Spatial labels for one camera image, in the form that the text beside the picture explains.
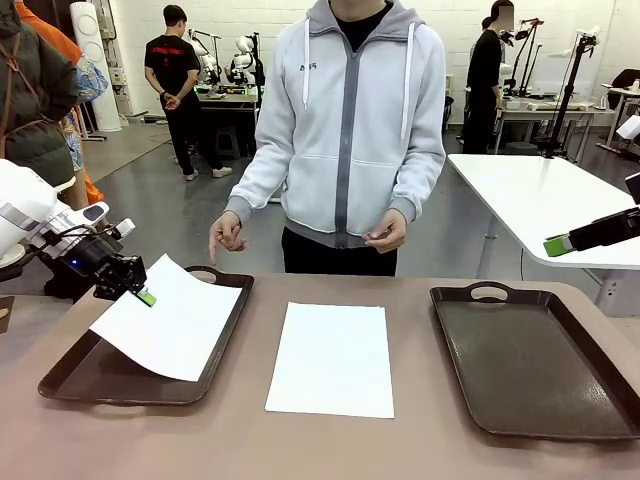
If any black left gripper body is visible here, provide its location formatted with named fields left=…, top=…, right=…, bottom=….
left=64, top=233, right=124, bottom=281

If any white A4 paper sheet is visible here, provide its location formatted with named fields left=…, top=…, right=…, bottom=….
left=88, top=253, right=244, bottom=383

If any person's right forearm grey sleeve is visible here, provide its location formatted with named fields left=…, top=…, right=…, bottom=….
left=227, top=144, right=291, bottom=226

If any person's left forearm grey sleeve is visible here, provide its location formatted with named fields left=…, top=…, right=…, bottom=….
left=394, top=144, right=447, bottom=224

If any person's right hand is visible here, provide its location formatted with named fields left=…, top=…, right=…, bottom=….
left=208, top=210, right=248, bottom=266

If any person's left hand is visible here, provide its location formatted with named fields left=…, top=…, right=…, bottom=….
left=360, top=209, right=409, bottom=254

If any white box on left wrist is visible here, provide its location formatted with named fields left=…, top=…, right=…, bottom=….
left=106, top=217, right=137, bottom=240

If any white side table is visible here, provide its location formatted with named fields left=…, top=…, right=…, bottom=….
left=447, top=153, right=640, bottom=316

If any brown plastic serving tray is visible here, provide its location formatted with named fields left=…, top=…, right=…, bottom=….
left=429, top=281, right=640, bottom=442
left=38, top=265, right=255, bottom=407

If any brown wooden panel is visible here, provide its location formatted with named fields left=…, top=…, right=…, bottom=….
left=0, top=294, right=16, bottom=336

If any background white desk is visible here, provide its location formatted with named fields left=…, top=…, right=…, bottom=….
left=494, top=99, right=617, bottom=156

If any dark stool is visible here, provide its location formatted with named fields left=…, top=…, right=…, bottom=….
left=214, top=126, right=243, bottom=161

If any person in dark green jacket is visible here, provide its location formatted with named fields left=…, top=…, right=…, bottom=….
left=0, top=0, right=101, bottom=304

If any standing person in black clothes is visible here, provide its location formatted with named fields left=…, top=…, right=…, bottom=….
left=462, top=0, right=516, bottom=155

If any background workbench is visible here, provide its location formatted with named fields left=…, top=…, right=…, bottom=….
left=197, top=89, right=261, bottom=156

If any man in black T-shirt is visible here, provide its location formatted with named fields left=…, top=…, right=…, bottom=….
left=144, top=4, right=235, bottom=182

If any white A4 paper stack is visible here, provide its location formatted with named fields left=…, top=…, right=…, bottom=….
left=264, top=301, right=396, bottom=420

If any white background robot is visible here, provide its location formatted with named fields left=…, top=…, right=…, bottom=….
left=231, top=33, right=262, bottom=91
left=188, top=28, right=222, bottom=97

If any white tower air conditioner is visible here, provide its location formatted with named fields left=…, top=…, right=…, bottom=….
left=68, top=0, right=124, bottom=133

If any person in light grey hoodie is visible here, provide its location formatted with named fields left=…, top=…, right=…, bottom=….
left=227, top=0, right=447, bottom=277

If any black camera tripod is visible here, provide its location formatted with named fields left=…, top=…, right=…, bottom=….
left=543, top=25, right=602, bottom=160

